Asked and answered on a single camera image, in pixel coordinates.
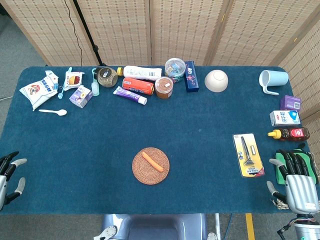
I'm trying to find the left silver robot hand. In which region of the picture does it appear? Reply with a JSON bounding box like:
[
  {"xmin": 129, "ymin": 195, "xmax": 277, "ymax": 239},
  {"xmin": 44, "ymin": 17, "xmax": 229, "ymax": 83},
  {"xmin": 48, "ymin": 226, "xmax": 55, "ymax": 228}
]
[{"xmin": 0, "ymin": 151, "xmax": 28, "ymax": 211}]

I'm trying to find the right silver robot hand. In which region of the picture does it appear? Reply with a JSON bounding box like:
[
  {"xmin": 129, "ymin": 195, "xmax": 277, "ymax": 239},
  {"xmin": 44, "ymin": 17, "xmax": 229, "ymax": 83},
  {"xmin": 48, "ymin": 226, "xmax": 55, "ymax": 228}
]
[{"xmin": 266, "ymin": 149, "xmax": 320, "ymax": 215}]

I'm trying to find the orange carrot-like stick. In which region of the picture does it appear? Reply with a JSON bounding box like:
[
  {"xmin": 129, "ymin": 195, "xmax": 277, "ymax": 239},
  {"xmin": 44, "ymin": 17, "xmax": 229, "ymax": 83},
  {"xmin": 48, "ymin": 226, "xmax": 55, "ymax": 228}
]
[{"xmin": 141, "ymin": 151, "xmax": 165, "ymax": 173}]

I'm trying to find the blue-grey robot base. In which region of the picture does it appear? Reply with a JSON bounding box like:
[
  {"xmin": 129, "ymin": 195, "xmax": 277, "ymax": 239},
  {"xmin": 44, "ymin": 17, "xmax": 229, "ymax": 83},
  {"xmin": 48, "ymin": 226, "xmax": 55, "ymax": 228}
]
[{"xmin": 101, "ymin": 213, "xmax": 208, "ymax": 240}]

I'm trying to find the green cloth black trim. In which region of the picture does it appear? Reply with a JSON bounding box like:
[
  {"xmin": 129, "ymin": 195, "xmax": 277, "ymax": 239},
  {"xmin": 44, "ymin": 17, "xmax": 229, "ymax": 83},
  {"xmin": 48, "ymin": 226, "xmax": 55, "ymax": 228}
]
[{"xmin": 274, "ymin": 148, "xmax": 320, "ymax": 186}]

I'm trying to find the honey bottle yellow cap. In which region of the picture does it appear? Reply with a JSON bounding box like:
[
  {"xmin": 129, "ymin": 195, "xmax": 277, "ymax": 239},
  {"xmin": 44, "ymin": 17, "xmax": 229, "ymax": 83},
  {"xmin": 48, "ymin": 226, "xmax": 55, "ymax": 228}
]
[{"xmin": 267, "ymin": 126, "xmax": 311, "ymax": 142}]

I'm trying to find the yellow floor tape strip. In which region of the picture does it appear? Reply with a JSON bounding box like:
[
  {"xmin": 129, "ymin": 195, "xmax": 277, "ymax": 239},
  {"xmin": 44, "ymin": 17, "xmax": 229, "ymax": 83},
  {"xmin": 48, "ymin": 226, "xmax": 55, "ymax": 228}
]
[{"xmin": 244, "ymin": 212, "xmax": 256, "ymax": 240}]

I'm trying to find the razor blister pack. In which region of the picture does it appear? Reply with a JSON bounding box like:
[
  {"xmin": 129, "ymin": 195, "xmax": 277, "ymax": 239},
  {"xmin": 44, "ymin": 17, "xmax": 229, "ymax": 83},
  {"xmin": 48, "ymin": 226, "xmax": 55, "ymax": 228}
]
[{"xmin": 232, "ymin": 133, "xmax": 266, "ymax": 178}]

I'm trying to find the white blue milk carton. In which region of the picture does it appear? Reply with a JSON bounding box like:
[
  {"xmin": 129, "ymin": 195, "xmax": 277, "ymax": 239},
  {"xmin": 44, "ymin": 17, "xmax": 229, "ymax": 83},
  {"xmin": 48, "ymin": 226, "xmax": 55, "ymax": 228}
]
[{"xmin": 269, "ymin": 109, "xmax": 302, "ymax": 127}]

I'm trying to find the white table leg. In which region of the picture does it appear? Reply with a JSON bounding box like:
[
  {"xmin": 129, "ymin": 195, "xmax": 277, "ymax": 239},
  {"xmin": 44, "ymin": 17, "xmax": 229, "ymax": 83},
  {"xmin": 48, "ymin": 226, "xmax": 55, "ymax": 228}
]
[{"xmin": 214, "ymin": 212, "xmax": 222, "ymax": 240}]

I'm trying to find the small purple box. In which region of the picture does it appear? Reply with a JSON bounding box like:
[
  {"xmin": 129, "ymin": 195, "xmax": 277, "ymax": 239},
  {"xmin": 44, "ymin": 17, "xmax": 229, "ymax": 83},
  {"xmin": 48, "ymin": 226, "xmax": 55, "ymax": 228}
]
[{"xmin": 279, "ymin": 94, "xmax": 303, "ymax": 112}]

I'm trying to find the white plastic spoon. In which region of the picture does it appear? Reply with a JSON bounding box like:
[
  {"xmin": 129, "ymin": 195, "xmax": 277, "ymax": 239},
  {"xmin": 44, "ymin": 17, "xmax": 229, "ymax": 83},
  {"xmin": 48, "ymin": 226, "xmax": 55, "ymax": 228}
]
[{"xmin": 38, "ymin": 108, "xmax": 68, "ymax": 117}]

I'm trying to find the white snack bag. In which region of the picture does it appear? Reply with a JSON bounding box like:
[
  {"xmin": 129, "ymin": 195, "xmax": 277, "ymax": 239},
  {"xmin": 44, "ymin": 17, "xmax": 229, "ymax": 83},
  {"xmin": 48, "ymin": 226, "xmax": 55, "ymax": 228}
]
[{"xmin": 19, "ymin": 77, "xmax": 59, "ymax": 112}]

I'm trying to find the dark blue table cloth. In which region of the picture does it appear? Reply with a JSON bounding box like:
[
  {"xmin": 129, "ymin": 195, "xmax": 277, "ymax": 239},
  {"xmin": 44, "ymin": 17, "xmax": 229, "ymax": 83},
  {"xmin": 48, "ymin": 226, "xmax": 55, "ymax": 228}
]
[{"xmin": 0, "ymin": 65, "xmax": 320, "ymax": 216}]

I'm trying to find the light blue toothbrush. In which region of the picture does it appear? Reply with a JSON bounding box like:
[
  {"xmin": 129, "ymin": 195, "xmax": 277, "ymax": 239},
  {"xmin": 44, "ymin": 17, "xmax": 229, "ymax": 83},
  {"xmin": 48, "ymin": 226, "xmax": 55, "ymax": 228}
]
[{"xmin": 57, "ymin": 66, "xmax": 73, "ymax": 100}]

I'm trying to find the light blue mug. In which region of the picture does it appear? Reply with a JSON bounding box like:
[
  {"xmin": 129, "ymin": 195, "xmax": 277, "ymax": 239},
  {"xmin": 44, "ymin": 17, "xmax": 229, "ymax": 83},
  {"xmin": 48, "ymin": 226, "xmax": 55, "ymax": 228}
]
[{"xmin": 258, "ymin": 69, "xmax": 290, "ymax": 96}]

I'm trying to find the purple drink carton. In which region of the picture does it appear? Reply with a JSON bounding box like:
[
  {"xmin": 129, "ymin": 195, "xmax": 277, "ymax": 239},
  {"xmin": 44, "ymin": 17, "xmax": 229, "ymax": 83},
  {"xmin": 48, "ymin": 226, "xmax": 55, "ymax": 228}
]
[{"xmin": 69, "ymin": 84, "xmax": 94, "ymax": 109}]

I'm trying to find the clear jelly cup packet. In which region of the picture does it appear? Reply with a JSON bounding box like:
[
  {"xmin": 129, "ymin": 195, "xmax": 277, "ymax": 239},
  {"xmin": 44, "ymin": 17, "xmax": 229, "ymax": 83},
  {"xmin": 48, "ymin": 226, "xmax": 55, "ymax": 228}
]
[{"xmin": 63, "ymin": 70, "xmax": 85, "ymax": 92}]

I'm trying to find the bamboo screen panel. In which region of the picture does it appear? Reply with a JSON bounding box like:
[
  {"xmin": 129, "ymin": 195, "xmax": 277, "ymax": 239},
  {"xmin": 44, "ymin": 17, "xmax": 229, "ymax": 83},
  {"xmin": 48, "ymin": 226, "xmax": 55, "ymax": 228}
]
[
  {"xmin": 149, "ymin": 0, "xmax": 235, "ymax": 66},
  {"xmin": 0, "ymin": 0, "xmax": 100, "ymax": 67},
  {"xmin": 269, "ymin": 14, "xmax": 320, "ymax": 156},
  {"xmin": 203, "ymin": 0, "xmax": 320, "ymax": 67},
  {"xmin": 73, "ymin": 0, "xmax": 153, "ymax": 67}
]

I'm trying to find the pale green bottle brush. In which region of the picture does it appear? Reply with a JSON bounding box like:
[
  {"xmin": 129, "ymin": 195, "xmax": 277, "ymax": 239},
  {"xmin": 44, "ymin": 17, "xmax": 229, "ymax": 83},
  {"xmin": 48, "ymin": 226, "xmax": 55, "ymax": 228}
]
[{"xmin": 91, "ymin": 67, "xmax": 100, "ymax": 97}]

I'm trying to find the beige bowl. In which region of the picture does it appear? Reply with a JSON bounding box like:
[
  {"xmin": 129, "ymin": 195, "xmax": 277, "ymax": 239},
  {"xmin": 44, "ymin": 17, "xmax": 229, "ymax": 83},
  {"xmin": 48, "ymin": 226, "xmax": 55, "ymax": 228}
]
[{"xmin": 204, "ymin": 69, "xmax": 229, "ymax": 93}]

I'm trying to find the round woven rattan coaster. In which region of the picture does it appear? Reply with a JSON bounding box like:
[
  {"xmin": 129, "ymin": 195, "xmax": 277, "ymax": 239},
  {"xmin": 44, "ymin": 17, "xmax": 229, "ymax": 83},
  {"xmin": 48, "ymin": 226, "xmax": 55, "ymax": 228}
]
[{"xmin": 131, "ymin": 147, "xmax": 171, "ymax": 186}]

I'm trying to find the dark round bowl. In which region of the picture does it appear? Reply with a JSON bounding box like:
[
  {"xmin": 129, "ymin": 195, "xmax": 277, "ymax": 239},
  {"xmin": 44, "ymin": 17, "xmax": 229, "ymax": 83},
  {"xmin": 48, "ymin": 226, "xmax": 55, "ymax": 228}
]
[{"xmin": 96, "ymin": 66, "xmax": 119, "ymax": 89}]

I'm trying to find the purple toothpaste tube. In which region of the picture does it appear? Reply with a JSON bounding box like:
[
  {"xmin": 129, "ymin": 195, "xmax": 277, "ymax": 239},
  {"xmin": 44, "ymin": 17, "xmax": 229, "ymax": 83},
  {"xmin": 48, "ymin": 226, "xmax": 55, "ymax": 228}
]
[{"xmin": 112, "ymin": 85, "xmax": 148, "ymax": 106}]

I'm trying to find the dark blue carton box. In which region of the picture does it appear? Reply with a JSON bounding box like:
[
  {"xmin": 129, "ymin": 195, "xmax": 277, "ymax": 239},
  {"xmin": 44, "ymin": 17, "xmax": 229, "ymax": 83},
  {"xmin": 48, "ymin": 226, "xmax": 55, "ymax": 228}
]
[{"xmin": 184, "ymin": 60, "xmax": 200, "ymax": 93}]

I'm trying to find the orange drink can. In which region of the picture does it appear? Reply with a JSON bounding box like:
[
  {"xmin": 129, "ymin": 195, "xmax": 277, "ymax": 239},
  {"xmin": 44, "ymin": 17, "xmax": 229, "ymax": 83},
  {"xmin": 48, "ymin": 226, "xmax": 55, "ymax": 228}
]
[{"xmin": 121, "ymin": 76, "xmax": 155, "ymax": 96}]

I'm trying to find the brown jar clear lid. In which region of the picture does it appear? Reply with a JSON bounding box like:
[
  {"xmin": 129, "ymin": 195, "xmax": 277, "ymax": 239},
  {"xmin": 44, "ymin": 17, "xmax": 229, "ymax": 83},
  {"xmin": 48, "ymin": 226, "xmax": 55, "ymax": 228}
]
[{"xmin": 154, "ymin": 76, "xmax": 174, "ymax": 100}]

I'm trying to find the black tripod pole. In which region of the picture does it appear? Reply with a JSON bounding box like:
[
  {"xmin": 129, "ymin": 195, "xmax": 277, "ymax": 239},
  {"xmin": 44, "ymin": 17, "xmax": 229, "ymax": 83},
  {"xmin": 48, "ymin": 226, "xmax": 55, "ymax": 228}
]
[{"xmin": 71, "ymin": 0, "xmax": 105, "ymax": 67}]

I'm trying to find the clear round box of clips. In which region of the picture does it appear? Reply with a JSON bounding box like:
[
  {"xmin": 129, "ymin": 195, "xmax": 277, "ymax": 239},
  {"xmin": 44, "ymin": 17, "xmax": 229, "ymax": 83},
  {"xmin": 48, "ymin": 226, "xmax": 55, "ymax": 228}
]
[{"xmin": 164, "ymin": 57, "xmax": 187, "ymax": 78}]

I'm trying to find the white bottle yellow cap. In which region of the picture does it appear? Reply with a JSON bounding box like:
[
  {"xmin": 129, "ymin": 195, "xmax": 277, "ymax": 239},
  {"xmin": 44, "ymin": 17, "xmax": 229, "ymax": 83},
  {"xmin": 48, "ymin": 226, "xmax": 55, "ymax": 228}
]
[{"xmin": 116, "ymin": 65, "xmax": 163, "ymax": 82}]

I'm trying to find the thin black cable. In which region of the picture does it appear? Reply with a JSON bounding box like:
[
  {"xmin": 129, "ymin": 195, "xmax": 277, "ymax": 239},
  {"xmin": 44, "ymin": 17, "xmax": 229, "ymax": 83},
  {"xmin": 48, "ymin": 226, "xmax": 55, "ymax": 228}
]
[{"xmin": 63, "ymin": 0, "xmax": 85, "ymax": 66}]

